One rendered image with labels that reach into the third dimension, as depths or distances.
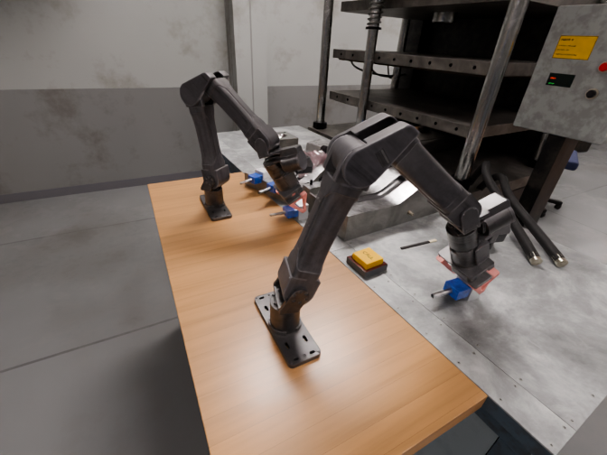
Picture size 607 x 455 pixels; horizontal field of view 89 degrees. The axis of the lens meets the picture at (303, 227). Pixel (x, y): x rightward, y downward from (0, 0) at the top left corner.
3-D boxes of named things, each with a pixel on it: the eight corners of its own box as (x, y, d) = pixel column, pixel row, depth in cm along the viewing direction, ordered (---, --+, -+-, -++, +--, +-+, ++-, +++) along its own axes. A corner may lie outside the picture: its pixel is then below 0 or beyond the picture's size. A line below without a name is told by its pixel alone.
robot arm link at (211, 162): (231, 182, 108) (211, 79, 92) (219, 190, 103) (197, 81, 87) (217, 181, 110) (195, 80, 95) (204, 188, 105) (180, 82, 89)
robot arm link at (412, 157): (461, 192, 65) (368, 94, 50) (492, 212, 57) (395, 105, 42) (418, 234, 68) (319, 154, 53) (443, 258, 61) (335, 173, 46)
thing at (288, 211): (272, 226, 102) (272, 211, 99) (266, 218, 106) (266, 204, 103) (307, 218, 107) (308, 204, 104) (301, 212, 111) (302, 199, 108)
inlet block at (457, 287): (437, 311, 72) (443, 294, 70) (422, 297, 76) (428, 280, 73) (478, 298, 77) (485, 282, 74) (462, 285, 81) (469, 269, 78)
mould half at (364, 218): (344, 241, 96) (350, 202, 89) (302, 207, 115) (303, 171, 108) (448, 208, 119) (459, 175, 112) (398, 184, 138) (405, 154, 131)
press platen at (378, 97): (471, 139, 136) (476, 127, 133) (329, 98, 215) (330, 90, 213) (554, 125, 170) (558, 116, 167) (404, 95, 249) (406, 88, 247)
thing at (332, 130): (459, 207, 138) (463, 195, 135) (307, 134, 232) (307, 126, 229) (551, 177, 176) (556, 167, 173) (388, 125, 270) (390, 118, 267)
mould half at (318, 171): (289, 205, 115) (290, 177, 109) (245, 184, 130) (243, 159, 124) (362, 172, 148) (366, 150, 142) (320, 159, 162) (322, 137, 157)
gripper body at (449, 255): (459, 242, 75) (456, 221, 71) (496, 267, 67) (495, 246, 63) (438, 257, 75) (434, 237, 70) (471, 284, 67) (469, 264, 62)
